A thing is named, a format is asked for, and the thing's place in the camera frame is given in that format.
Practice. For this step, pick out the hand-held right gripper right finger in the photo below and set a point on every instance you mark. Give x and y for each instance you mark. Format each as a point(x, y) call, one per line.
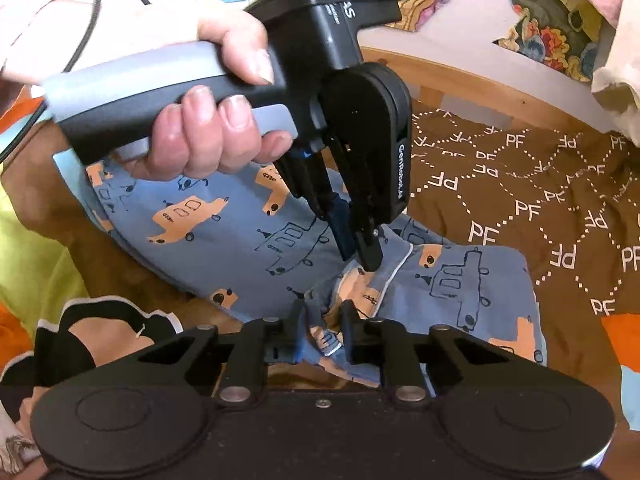
point(348, 327)

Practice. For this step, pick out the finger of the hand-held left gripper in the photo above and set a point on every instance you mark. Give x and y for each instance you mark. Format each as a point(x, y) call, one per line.
point(342, 230)
point(368, 252)

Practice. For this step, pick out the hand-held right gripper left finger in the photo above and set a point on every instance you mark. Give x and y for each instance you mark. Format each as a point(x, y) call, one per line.
point(300, 335)

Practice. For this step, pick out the blue patterned pants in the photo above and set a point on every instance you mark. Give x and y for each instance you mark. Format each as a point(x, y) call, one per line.
point(250, 230)

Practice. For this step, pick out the person's left forearm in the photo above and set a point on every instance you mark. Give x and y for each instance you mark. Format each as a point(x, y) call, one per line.
point(75, 25)

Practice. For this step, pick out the person's left hand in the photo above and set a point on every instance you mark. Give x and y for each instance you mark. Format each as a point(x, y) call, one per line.
point(200, 135)

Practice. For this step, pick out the brown patterned blanket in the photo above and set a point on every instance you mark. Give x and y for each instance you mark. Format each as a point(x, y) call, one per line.
point(525, 170)

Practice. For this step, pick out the white hanging garment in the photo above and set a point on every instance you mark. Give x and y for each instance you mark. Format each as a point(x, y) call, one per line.
point(620, 60)

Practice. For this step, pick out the colourful printed blanket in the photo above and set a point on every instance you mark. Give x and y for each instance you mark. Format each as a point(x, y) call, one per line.
point(35, 240)

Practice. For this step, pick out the wooden bed frame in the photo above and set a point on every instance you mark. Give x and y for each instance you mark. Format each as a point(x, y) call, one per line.
point(450, 85)

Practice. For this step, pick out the torn colourful wall poster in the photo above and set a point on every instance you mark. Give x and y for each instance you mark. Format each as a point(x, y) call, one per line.
point(550, 15)

